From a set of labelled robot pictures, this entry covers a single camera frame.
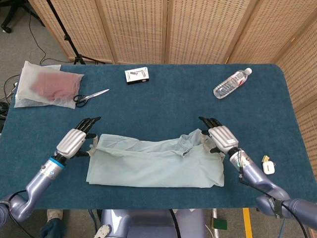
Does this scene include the black-handled steel scissors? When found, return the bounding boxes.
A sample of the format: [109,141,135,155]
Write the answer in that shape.
[73,88,110,108]

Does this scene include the black tripod stand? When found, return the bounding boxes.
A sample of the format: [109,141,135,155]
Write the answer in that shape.
[46,0,106,65]

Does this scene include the clear plastic water bottle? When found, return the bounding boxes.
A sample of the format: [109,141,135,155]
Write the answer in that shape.
[213,67,253,100]

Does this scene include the teal trouser leg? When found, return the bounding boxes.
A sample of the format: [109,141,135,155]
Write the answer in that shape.
[40,218,68,238]

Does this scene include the flat white nonwoven bag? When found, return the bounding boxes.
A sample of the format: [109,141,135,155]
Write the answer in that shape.
[14,60,62,109]

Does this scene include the translucent bag with pink garment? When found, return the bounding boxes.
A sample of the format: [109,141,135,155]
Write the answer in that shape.
[28,68,85,110]

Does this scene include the white shoe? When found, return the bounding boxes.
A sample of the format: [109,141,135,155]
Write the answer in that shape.
[46,209,64,221]

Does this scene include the white metal table leg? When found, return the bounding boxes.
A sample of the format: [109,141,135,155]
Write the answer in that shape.
[211,209,220,238]

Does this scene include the white robot bracket plate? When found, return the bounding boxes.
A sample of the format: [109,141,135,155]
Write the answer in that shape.
[95,224,112,238]

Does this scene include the blue felt table cover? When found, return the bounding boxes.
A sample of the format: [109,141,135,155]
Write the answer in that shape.
[0,63,314,210]

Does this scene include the black floor cable bundle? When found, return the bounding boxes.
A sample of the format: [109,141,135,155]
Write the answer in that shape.
[0,74,20,121]

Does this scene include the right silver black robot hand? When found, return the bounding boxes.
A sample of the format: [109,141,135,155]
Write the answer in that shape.
[199,116,240,153]

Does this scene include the small white and black box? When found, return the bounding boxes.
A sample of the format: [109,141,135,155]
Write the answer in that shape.
[124,66,150,85]

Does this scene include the white earbuds case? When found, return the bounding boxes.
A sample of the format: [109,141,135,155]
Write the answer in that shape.
[262,161,274,175]

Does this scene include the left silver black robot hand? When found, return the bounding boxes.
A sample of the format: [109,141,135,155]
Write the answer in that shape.
[56,116,102,159]

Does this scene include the blue-grey robot torso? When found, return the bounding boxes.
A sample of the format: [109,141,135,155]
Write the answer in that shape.
[99,209,206,238]

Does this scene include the light green t-shirt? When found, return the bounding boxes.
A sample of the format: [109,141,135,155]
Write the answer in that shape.
[86,128,225,188]

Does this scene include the black office chair base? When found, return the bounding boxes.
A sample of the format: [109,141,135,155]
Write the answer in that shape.
[0,0,45,34]

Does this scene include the green block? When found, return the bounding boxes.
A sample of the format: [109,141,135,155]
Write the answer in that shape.
[213,218,228,230]

